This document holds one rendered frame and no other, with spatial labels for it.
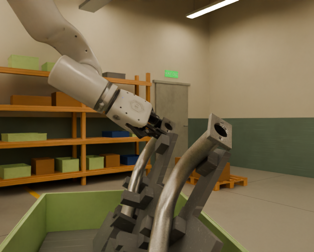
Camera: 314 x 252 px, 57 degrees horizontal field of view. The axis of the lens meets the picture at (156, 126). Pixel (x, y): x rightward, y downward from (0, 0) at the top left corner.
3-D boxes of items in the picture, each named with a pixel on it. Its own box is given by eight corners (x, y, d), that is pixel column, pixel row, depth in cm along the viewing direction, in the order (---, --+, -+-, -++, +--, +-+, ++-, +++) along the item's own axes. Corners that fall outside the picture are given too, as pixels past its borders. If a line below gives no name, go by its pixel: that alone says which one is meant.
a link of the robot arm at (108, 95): (101, 94, 69) (113, 100, 70) (112, 75, 76) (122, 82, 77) (89, 116, 74) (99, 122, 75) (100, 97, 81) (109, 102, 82)
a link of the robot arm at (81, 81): (97, 100, 81) (89, 114, 73) (54, 75, 79) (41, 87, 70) (112, 76, 78) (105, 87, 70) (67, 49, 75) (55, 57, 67)
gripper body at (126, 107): (108, 101, 70) (148, 124, 72) (119, 79, 77) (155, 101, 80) (96, 120, 74) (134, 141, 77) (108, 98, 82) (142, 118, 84)
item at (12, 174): (151, 176, 621) (151, 71, 618) (-10, 199, 437) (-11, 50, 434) (137, 172, 664) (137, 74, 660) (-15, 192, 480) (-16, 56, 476)
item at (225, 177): (173, 179, 588) (173, 157, 588) (203, 175, 632) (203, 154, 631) (215, 191, 487) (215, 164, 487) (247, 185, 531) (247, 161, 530)
